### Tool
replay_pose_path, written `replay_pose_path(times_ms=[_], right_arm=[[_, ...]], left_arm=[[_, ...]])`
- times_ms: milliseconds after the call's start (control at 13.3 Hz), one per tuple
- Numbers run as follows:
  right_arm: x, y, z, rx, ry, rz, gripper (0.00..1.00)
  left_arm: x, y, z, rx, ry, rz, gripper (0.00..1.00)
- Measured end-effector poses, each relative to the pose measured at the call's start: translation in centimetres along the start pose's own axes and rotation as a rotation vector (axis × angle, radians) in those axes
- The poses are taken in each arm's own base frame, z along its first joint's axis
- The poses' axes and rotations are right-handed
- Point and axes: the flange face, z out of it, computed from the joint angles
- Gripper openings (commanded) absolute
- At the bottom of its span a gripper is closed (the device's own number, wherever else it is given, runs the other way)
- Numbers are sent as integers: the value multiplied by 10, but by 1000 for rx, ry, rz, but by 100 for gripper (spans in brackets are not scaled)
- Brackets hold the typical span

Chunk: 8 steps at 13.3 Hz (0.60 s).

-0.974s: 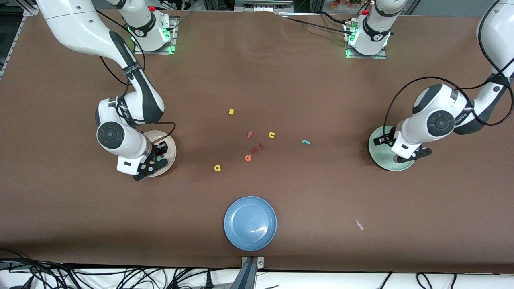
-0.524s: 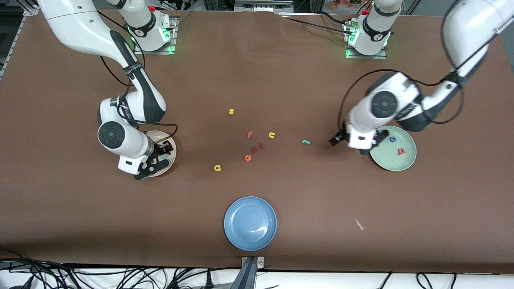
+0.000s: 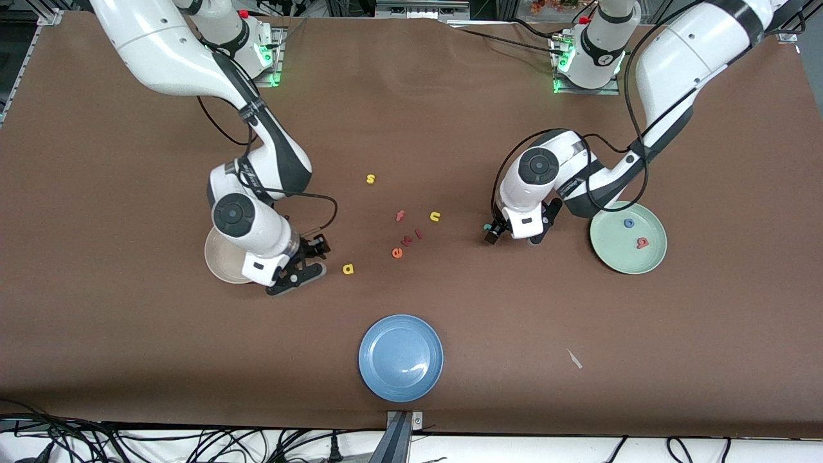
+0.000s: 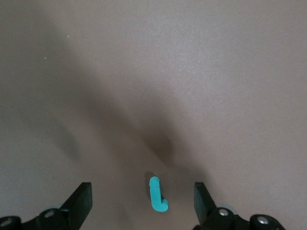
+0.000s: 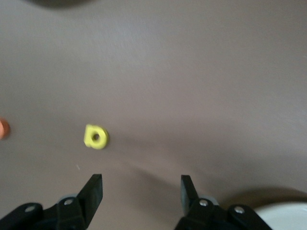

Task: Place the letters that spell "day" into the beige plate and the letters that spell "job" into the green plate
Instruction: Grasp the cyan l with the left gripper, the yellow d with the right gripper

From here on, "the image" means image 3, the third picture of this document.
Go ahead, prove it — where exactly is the blue round plate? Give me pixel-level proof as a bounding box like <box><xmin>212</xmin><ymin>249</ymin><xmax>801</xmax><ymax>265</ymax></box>
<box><xmin>358</xmin><ymin>314</ymin><xmax>444</xmax><ymax>403</ymax></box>

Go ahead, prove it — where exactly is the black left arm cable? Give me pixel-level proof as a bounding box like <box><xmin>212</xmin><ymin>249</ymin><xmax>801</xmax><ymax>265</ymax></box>
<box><xmin>491</xmin><ymin>0</ymin><xmax>808</xmax><ymax>222</ymax></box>

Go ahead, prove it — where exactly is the black cable on table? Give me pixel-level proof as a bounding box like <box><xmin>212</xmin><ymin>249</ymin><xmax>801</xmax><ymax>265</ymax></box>
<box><xmin>450</xmin><ymin>26</ymin><xmax>560</xmax><ymax>55</ymax></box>

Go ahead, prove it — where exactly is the black tangled cable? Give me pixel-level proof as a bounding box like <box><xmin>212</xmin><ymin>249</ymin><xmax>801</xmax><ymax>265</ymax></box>
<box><xmin>0</xmin><ymin>399</ymin><xmax>361</xmax><ymax>463</ymax></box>

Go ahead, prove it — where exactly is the aluminium frame rail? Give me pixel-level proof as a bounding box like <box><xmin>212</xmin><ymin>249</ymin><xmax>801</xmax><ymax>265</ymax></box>
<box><xmin>376</xmin><ymin>0</ymin><xmax>470</xmax><ymax>20</ymax></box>

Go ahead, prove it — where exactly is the brown table cover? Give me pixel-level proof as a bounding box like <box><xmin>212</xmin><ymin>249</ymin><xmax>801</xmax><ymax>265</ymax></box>
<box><xmin>0</xmin><ymin>10</ymin><xmax>823</xmax><ymax>438</ymax></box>

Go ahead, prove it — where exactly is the metal table clamp bracket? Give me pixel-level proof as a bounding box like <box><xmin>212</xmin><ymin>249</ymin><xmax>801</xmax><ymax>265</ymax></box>
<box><xmin>370</xmin><ymin>410</ymin><xmax>424</xmax><ymax>463</ymax></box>

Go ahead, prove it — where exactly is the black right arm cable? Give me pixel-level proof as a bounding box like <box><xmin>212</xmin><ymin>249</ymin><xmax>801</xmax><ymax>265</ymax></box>
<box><xmin>197</xmin><ymin>95</ymin><xmax>339</xmax><ymax>240</ymax></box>

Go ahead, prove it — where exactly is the pale green round plate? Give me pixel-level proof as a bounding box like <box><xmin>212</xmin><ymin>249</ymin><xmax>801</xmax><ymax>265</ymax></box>
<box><xmin>590</xmin><ymin>201</ymin><xmax>668</xmax><ymax>275</ymax></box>

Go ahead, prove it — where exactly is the beige round plate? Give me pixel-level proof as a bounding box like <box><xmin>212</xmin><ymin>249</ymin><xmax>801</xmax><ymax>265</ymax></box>
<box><xmin>204</xmin><ymin>226</ymin><xmax>255</xmax><ymax>284</ymax></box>

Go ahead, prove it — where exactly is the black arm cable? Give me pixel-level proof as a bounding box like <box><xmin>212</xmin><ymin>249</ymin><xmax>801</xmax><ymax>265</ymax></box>
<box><xmin>491</xmin><ymin>0</ymin><xmax>808</xmax><ymax>222</ymax></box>
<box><xmin>197</xmin><ymin>95</ymin><xmax>339</xmax><ymax>240</ymax></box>

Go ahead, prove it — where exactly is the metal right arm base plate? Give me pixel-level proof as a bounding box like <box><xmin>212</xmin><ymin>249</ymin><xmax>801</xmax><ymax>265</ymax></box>
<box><xmin>212</xmin><ymin>26</ymin><xmax>284</xmax><ymax>87</ymax></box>

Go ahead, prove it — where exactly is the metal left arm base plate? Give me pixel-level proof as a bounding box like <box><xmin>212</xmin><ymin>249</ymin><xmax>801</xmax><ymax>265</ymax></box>
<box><xmin>550</xmin><ymin>32</ymin><xmax>621</xmax><ymax>96</ymax></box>

